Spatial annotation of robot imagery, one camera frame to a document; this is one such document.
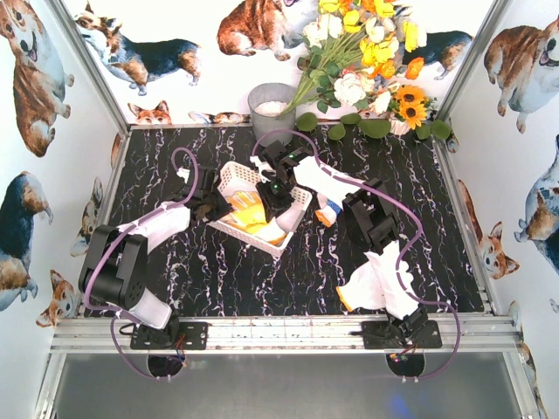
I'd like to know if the orange dotted work glove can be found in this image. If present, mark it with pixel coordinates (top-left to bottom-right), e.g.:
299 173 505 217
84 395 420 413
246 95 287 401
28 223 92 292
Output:
222 191 286 245

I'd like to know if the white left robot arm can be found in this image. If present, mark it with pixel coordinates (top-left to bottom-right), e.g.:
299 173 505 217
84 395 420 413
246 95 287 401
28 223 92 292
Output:
79 166 232 330

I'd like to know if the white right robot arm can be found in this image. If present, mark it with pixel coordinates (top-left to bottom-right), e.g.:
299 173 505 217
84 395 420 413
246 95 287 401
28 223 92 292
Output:
250 141 428 345

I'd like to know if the white plastic storage basket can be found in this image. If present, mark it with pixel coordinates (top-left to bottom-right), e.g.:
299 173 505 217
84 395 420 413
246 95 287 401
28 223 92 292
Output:
210 161 312 258

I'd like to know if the blue dotted work glove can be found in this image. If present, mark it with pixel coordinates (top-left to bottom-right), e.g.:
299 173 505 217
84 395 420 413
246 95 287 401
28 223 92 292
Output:
314 194 342 228

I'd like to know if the grey metal bucket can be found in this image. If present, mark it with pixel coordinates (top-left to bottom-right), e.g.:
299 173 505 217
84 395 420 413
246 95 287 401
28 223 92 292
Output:
247 83 296 147

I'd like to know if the white cotton glove orange cuff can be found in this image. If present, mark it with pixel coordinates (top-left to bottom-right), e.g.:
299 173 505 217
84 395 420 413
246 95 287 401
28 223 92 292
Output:
336 251 418 319

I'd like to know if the artificial flower bouquet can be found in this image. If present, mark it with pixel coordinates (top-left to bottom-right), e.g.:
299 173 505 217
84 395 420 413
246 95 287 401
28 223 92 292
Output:
282 1 467 141

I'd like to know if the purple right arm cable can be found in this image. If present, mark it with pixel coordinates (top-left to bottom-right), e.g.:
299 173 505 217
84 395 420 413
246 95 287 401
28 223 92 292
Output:
252 128 462 385

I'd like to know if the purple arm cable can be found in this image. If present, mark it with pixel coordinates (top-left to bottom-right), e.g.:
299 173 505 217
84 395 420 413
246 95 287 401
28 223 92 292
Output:
252 128 462 385
82 147 200 383

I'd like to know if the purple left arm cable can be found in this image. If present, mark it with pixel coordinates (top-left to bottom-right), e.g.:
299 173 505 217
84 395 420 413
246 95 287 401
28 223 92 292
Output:
82 147 200 383

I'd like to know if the aluminium front rail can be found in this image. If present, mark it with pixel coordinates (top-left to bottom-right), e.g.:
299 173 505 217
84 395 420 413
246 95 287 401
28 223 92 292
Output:
50 313 521 354

